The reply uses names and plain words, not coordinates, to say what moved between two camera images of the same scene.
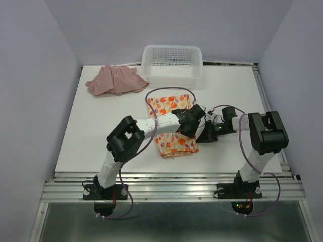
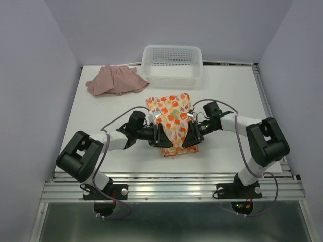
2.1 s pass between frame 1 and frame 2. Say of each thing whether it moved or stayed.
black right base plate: stayed
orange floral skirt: stayed
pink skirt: stayed
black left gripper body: moved
